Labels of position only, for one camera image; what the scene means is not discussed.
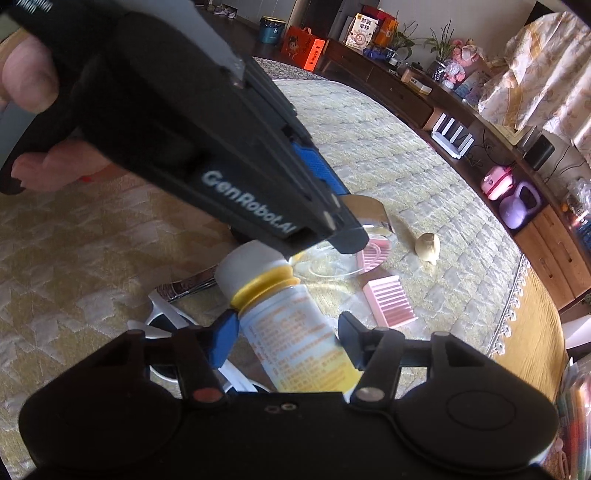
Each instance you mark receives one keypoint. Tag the clear plastic bag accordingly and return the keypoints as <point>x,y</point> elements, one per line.
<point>577,203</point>

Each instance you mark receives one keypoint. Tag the orange carton box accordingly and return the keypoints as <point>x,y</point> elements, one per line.
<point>388,30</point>

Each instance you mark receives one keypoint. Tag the black speaker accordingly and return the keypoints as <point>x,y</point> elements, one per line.
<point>538,154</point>

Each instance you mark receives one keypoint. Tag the teal bucket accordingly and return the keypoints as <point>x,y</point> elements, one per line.
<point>271,30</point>

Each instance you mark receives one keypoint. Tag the potted plant patterned vase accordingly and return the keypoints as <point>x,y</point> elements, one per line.
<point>438,67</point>

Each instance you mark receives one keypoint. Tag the pink doll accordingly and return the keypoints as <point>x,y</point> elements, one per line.
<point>461,62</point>

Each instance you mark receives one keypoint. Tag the orange gift box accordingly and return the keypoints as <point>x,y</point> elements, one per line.
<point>302,48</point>

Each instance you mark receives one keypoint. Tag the pink ridged soap dish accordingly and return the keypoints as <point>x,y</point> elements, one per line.
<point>390,302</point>

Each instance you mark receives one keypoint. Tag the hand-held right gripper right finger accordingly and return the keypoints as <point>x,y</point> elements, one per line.
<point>352,339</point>

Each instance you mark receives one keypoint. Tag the white router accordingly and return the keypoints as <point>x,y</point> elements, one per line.
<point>455,136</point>

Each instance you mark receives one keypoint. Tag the pair of shoes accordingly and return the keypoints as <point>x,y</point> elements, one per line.
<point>226,11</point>

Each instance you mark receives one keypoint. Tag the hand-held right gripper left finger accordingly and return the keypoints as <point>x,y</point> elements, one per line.
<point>224,337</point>

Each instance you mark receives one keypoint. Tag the bag of colourful things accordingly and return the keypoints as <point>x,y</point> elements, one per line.
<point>575,406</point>

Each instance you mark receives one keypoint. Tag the picture card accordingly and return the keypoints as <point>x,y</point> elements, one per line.
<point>473,87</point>

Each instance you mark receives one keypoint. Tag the pink toy suitcase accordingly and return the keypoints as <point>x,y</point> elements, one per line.
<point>497,183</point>

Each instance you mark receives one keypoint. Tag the dark shiny packet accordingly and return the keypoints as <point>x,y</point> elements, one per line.
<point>189,286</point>

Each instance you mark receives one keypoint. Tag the red box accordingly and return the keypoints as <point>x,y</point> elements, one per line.
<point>376,13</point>

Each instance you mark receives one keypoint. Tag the floral curtain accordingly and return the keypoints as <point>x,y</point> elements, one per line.
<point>540,78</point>

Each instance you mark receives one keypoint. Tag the small pink ridged piece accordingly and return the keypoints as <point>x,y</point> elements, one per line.
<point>371,256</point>

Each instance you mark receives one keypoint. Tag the yellow cloth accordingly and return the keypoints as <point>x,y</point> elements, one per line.
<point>540,323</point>

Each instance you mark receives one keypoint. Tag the potted plant blue pot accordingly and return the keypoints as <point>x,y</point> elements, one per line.
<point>401,44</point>

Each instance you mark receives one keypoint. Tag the long wooden tv cabinet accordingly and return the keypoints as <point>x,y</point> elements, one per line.
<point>392,92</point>

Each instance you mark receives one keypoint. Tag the small white yellow box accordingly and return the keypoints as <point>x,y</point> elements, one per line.
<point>415,83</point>

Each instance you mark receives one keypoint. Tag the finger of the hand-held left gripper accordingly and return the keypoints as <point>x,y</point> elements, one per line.
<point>314,164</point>
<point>348,237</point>

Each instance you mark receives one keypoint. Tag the person's left hand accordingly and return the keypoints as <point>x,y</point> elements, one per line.
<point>27,78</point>

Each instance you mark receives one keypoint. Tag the white sunglasses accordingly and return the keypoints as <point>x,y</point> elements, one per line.
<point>171,314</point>

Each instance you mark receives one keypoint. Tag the purple kettlebell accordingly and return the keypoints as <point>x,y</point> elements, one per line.
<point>517,210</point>

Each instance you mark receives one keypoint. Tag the white-capped yellow label bottle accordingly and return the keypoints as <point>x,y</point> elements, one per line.
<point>286,332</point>

